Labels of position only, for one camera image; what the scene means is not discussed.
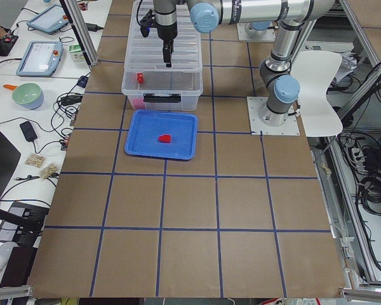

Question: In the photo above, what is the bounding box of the toy carrot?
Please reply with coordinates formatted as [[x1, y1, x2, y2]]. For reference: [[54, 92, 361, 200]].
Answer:
[[3, 84, 17, 90]]

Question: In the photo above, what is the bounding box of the teach pendant far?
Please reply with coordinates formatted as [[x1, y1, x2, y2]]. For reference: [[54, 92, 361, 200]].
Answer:
[[27, 4, 69, 34]]

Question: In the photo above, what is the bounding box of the black phone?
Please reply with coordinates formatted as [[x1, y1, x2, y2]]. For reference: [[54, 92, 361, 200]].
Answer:
[[20, 121, 37, 142]]

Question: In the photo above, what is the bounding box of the teach pendant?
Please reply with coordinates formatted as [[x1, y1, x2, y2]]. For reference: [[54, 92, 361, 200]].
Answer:
[[27, 4, 69, 34], [16, 41, 64, 77]]

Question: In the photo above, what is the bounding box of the blue plastic tray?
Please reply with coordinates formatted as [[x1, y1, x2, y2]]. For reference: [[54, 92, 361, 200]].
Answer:
[[124, 109, 199, 160]]

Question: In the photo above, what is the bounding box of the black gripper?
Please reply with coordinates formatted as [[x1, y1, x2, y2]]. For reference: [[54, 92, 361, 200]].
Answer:
[[157, 23, 177, 67]]

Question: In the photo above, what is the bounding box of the green bowl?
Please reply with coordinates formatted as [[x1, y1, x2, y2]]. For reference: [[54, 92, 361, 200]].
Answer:
[[12, 83, 44, 110]]

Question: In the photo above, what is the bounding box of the white chair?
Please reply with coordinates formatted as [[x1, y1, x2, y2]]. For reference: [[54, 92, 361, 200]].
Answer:
[[291, 51, 343, 137]]

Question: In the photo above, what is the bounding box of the aluminium frame post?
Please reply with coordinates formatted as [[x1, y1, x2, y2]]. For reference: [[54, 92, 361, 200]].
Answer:
[[60, 0, 98, 67]]

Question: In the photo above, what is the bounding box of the clear plastic box lid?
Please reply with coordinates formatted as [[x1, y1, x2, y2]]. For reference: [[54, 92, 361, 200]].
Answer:
[[124, 1, 203, 73]]

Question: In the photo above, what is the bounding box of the teach pendant near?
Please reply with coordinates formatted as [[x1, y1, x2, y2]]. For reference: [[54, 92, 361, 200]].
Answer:
[[16, 41, 64, 77]]

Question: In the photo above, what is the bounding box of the black power adapter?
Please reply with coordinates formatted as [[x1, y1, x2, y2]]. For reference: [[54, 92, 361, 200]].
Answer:
[[85, 23, 104, 32]]

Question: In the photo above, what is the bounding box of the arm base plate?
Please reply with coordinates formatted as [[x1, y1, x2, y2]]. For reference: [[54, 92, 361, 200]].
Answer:
[[247, 97, 300, 136], [237, 22, 278, 43]]

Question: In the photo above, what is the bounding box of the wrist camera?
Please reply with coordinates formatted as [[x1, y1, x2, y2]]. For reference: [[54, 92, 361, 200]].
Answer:
[[139, 10, 156, 38]]

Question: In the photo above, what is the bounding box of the green white carton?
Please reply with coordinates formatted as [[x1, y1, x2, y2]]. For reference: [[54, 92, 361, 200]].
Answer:
[[68, 44, 85, 62]]

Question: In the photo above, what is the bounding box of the snack bag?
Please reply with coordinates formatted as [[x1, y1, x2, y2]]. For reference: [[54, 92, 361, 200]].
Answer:
[[39, 163, 59, 180], [24, 153, 46, 168]]

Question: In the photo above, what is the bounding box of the black box latch handle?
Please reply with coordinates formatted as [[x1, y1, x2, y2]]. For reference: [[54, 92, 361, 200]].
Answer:
[[143, 93, 182, 104]]

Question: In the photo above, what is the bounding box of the clear plastic storage box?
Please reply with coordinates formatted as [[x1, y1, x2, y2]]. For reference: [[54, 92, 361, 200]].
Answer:
[[121, 0, 204, 112]]

